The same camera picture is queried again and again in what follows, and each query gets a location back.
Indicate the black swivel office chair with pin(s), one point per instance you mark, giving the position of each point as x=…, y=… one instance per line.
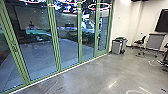
x=140, y=42

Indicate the green glass door frame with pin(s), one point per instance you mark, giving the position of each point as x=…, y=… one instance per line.
x=53, y=36

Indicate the black wall screen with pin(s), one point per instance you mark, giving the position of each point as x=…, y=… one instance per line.
x=162, y=20

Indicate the black wheeled cart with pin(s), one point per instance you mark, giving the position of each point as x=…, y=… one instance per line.
x=165, y=53

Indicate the grey rolling panel table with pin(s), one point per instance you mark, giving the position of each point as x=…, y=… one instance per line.
x=155, y=41

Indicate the grey indoor trash bin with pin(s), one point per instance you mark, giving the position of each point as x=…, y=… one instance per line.
x=116, y=47

